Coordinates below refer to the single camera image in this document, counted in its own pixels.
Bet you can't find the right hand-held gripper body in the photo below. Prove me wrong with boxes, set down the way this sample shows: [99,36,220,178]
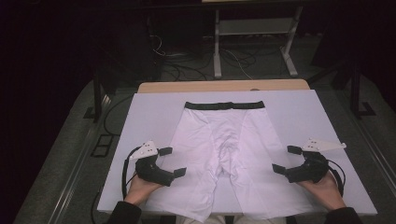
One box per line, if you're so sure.
[284,138,347,184]

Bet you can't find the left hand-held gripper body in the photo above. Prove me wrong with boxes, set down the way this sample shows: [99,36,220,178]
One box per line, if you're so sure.
[129,140,176,188]

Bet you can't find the white shorts with black waistband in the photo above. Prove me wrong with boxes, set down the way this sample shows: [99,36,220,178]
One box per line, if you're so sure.
[143,100,316,224]

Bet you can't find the person's left hand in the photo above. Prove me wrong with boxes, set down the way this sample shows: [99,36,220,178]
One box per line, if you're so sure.
[123,173,163,206]

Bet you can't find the person's right hand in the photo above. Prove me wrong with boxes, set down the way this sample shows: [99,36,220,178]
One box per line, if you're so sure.
[297,171,347,212]

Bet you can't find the white board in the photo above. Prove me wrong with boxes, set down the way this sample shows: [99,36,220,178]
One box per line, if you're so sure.
[96,89,378,217]

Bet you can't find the black metal stand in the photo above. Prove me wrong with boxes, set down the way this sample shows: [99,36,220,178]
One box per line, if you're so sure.
[83,69,108,123]
[307,62,376,119]

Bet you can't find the wooden table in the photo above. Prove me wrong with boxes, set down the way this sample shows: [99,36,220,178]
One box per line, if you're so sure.
[137,78,311,94]

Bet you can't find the white metal stand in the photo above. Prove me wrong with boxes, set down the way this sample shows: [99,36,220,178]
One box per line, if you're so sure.
[213,5,304,79]

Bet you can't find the black floor outlet frame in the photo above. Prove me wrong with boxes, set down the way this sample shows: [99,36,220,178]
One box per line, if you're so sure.
[91,133,115,159]

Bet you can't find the black floor cable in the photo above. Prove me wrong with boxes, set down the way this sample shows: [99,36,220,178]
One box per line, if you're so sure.
[103,94,134,136]

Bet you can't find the tangle of black floor cables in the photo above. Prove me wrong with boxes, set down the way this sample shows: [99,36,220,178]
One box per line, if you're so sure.
[148,34,281,82]

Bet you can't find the white floor cable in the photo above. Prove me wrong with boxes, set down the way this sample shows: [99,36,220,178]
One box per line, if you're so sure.
[222,49,254,80]

